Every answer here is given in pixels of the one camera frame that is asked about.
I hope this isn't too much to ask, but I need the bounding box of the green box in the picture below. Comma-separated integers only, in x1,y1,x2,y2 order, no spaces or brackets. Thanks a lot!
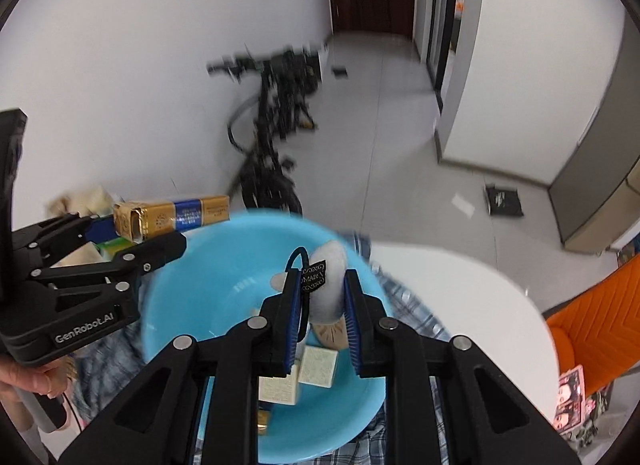
95,237,136,263

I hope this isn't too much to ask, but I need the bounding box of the blue plaid shirt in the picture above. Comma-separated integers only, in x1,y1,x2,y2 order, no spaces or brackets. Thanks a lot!
70,229,451,465

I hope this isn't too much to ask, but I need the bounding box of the cream printed box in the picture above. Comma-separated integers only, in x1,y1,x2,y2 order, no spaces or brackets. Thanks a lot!
257,362,301,403
298,345,340,389

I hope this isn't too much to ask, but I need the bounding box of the white plush toy black tag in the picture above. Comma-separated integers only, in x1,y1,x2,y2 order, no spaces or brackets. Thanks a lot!
270,240,351,351

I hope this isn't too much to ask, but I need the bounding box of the beige plush toy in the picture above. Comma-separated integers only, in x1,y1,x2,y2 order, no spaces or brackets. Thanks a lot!
47,185,121,218

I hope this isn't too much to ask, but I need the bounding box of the black bicycle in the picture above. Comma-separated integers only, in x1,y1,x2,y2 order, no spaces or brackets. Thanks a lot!
206,42,328,218

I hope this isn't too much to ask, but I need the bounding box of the gold and blue carton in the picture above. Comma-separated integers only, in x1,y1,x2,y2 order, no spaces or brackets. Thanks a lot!
112,195,231,243

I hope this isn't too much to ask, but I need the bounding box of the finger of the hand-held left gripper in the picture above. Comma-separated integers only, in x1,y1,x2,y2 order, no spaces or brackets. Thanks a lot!
30,230,188,293
12,213,117,272

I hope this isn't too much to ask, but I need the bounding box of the light blue plastic basin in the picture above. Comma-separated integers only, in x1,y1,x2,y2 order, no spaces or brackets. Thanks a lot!
140,210,393,465

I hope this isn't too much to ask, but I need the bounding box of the person's left hand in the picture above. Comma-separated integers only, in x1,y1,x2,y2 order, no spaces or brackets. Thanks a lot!
0,354,79,398

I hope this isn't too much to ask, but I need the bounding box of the orange chair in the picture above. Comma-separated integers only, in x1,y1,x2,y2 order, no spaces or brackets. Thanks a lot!
545,250,640,398

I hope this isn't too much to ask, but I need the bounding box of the black plastic bag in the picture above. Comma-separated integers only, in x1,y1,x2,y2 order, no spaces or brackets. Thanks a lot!
482,185,525,218

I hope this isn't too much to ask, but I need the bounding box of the grey refrigerator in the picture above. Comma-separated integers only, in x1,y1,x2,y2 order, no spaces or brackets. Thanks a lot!
550,10,640,253

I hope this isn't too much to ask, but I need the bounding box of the white paper slip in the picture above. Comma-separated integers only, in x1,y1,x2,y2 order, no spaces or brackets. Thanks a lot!
451,194,476,218

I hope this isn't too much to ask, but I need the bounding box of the pink phone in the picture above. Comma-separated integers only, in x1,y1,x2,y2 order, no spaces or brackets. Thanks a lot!
552,365,587,433

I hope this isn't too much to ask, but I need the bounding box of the dark framed sliding door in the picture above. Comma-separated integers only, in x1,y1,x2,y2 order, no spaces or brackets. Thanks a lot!
422,0,461,96

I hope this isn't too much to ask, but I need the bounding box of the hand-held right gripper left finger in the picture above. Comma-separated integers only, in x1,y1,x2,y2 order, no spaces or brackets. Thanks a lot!
57,267,306,465

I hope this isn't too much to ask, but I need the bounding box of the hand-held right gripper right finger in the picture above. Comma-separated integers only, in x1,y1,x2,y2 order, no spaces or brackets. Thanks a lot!
342,267,583,465

